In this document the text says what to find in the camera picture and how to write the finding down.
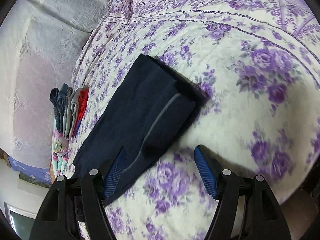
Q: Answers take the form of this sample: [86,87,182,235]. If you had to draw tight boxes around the folded grey sweatpants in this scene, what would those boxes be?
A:
[62,87,83,140]

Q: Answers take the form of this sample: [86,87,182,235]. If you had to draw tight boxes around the purple floral bed sheet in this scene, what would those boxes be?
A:
[69,0,319,239]

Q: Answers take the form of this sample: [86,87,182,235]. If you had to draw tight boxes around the white embossed headboard cover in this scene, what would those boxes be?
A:
[1,0,110,168]

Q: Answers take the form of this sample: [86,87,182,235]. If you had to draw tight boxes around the dark navy pants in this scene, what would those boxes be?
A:
[73,55,206,205]

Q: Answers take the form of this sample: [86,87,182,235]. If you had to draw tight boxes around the pink teal floral quilt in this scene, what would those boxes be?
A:
[52,122,69,177]

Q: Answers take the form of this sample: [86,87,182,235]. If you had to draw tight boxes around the folded red blue garment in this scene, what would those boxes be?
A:
[72,88,89,137]

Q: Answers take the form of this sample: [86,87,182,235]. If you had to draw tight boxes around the folded blue denim jeans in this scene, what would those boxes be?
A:
[49,83,69,133]

